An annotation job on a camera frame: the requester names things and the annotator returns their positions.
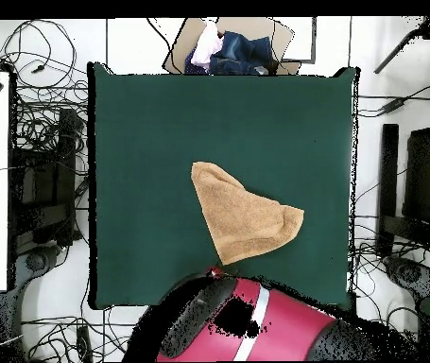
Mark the tan terry towel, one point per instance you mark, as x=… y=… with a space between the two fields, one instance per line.
x=237 y=219

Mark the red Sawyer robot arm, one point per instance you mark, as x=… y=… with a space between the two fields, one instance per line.
x=286 y=329

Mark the dark green table cloth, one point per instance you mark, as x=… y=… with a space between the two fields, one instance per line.
x=142 y=151

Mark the black power strip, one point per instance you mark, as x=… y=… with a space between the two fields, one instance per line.
x=84 y=342

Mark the grey round stand foot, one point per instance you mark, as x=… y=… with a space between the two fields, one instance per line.
x=409 y=273
x=35 y=261

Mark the blue jeans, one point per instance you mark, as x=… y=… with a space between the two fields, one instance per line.
x=241 y=53

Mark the white garment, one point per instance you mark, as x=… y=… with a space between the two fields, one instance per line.
x=207 y=45

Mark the cardboard box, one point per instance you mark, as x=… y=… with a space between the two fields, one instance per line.
x=260 y=28

